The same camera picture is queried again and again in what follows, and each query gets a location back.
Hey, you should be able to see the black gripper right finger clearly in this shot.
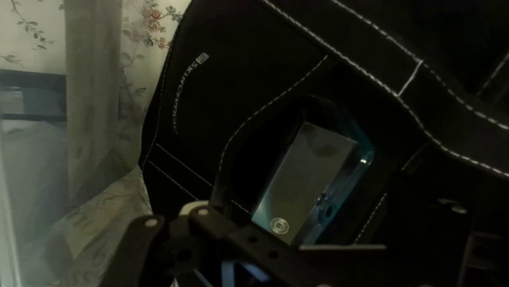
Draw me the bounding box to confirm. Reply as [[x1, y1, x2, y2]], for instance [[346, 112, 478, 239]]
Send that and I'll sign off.
[[424, 196, 509, 287]]

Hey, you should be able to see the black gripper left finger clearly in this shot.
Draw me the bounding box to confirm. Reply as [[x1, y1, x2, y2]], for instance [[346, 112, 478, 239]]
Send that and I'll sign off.
[[99, 204, 306, 287]]

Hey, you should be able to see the clear plastic storage bin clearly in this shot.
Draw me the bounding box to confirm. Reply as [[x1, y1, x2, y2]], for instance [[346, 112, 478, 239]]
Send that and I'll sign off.
[[0, 0, 161, 287]]

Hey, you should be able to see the floral bed sheet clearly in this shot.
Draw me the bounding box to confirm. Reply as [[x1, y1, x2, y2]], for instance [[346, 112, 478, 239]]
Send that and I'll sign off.
[[0, 0, 196, 287]]

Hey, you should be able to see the grey box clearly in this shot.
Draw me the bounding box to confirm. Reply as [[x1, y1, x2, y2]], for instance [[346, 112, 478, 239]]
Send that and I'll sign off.
[[250, 121, 377, 249]]

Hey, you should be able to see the black bag with white stitching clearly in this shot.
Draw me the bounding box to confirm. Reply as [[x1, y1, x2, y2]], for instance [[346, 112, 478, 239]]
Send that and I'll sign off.
[[137, 0, 509, 287]]

